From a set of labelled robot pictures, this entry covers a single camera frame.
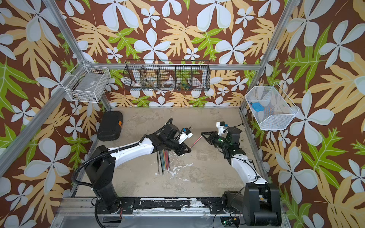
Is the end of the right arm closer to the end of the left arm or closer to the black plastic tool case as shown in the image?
the end of the left arm

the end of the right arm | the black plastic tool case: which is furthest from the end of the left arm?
the black plastic tool case

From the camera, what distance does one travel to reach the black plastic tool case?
977 millimetres

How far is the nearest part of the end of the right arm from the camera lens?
636mm

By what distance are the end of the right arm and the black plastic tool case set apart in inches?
26.2
